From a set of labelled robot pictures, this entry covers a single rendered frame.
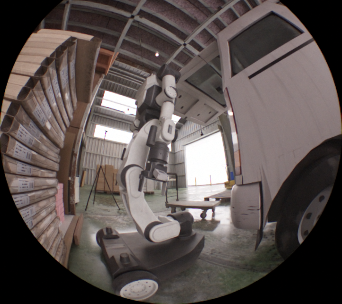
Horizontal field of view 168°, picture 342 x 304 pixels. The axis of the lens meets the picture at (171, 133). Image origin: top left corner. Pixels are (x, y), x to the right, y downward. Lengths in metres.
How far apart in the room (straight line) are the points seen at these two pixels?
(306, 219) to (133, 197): 0.81
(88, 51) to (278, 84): 0.87
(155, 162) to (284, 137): 0.55
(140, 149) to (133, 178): 0.18
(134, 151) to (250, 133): 0.60
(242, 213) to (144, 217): 0.49
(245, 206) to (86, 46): 0.98
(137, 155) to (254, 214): 0.66
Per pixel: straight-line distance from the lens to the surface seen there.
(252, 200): 0.59
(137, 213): 0.66
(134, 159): 0.64
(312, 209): 0.66
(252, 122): 0.59
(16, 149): 0.38
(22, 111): 0.40
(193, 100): 1.89
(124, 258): 0.58
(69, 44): 0.57
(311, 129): 0.58
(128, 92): 8.91
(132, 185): 0.57
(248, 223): 0.63
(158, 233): 0.70
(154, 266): 0.64
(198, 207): 1.77
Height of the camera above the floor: 0.59
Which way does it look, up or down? 24 degrees up
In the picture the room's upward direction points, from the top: 2 degrees counter-clockwise
